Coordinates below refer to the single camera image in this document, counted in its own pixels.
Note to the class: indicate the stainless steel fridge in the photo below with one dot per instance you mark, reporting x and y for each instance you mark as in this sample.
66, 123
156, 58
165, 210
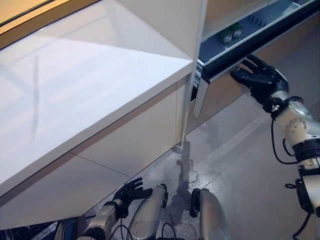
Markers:
222, 10

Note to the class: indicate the backlit panel with black frame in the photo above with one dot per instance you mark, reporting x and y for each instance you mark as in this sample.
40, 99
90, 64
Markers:
15, 10

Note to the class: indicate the white fridge drawer steel front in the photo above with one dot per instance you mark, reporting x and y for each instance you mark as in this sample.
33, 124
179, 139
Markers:
222, 92

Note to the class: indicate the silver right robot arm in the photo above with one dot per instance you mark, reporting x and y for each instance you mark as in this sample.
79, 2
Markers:
297, 125

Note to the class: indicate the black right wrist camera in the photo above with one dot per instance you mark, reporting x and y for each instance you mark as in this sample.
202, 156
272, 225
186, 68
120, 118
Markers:
272, 106

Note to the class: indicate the white counter cabinet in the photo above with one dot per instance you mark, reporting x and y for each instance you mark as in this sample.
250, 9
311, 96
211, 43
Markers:
87, 100

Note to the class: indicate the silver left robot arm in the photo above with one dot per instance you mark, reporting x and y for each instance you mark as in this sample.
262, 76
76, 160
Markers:
100, 222

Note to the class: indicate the small green drink can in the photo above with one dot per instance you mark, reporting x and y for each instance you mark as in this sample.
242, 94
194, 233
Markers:
227, 37
236, 32

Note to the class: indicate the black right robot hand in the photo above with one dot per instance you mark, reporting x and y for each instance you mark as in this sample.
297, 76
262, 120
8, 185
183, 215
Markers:
265, 80

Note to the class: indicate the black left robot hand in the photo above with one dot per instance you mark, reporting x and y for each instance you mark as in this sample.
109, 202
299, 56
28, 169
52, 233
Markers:
130, 193

